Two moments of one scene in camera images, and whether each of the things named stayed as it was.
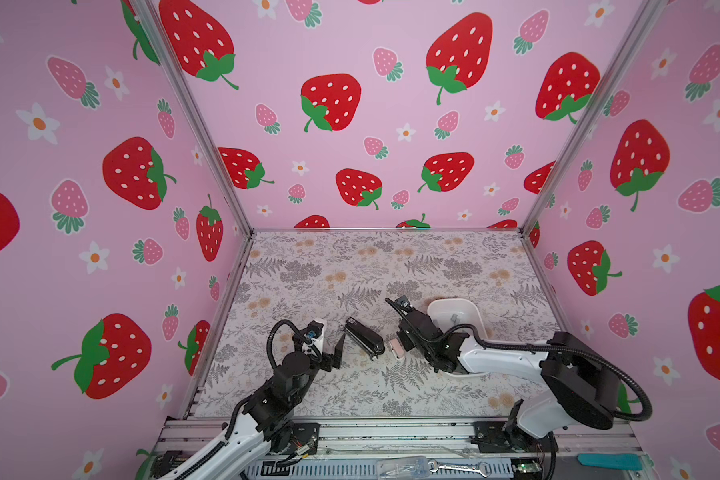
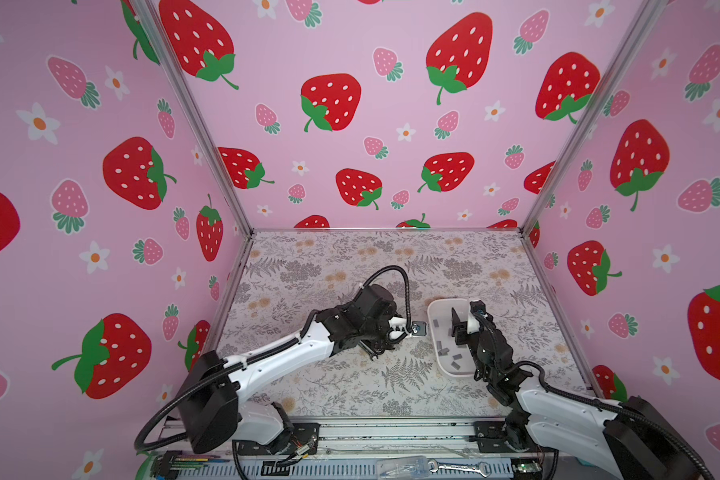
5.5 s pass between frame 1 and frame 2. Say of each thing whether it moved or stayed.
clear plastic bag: stayed
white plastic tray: stayed
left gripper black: moved
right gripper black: moved
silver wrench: stayed
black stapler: stayed
